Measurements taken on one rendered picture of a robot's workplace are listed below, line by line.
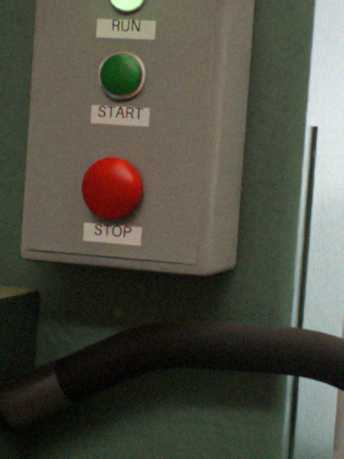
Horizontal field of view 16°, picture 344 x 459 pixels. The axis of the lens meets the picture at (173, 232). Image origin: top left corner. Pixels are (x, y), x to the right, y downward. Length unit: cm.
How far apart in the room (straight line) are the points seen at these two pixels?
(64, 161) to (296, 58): 13
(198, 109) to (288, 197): 8
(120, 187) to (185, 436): 15
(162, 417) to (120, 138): 16
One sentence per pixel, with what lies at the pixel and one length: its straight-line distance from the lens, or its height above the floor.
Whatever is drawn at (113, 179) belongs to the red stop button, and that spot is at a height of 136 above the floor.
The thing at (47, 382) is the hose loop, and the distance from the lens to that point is 63.
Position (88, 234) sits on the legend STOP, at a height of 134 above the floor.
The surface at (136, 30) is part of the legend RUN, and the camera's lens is 60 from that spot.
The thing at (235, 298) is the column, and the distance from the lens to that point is 64.
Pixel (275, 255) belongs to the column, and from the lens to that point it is 64.
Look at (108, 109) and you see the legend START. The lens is 60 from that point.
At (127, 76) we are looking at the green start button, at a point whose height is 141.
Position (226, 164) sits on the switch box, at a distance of 60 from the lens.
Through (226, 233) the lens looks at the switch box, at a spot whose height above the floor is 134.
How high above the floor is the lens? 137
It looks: 3 degrees down
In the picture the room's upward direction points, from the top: 4 degrees clockwise
